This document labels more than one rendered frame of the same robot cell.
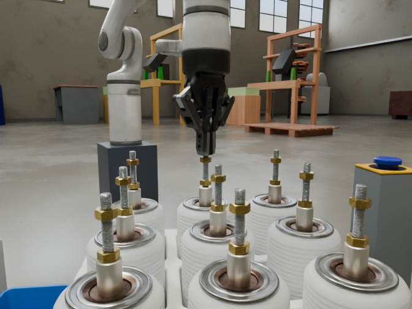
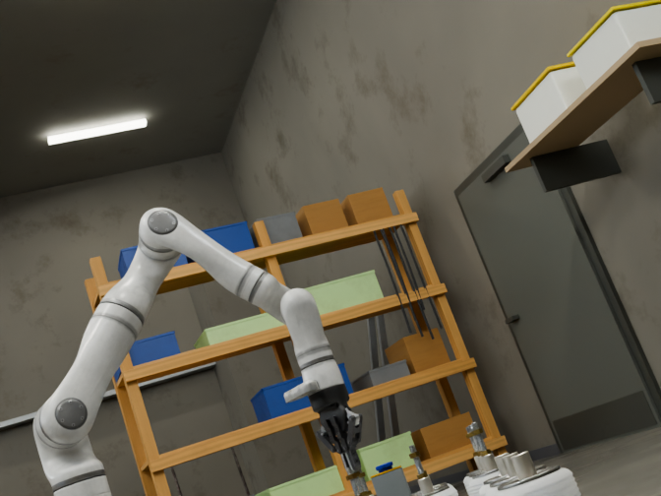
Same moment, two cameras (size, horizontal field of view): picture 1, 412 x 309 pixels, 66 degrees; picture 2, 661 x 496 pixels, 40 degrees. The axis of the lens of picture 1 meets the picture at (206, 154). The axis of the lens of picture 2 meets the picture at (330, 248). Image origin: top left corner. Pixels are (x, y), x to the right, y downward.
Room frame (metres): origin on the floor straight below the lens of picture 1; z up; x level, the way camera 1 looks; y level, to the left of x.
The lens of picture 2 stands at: (0.16, 1.71, 0.31)
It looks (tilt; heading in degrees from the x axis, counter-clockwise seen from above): 14 degrees up; 278
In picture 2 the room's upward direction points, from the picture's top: 20 degrees counter-clockwise
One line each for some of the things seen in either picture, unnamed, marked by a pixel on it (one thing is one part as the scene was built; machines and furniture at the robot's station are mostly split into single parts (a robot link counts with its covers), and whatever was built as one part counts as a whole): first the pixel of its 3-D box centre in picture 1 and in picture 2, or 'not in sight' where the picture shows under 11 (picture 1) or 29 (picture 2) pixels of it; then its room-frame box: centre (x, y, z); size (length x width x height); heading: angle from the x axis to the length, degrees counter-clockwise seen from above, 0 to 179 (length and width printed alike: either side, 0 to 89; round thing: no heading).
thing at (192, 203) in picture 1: (205, 203); not in sight; (0.51, 0.00, 0.25); 0.08 x 0.08 x 0.01
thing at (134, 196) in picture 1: (133, 198); not in sight; (0.50, 0.12, 0.26); 0.02 x 0.02 x 0.03
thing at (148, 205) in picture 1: (134, 206); not in sight; (0.50, 0.12, 0.25); 0.08 x 0.08 x 0.01
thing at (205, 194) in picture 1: (205, 196); not in sight; (0.51, 0.00, 0.26); 0.02 x 0.02 x 0.03
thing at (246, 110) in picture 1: (271, 77); not in sight; (6.46, -1.29, 0.93); 1.39 x 1.24 x 1.86; 29
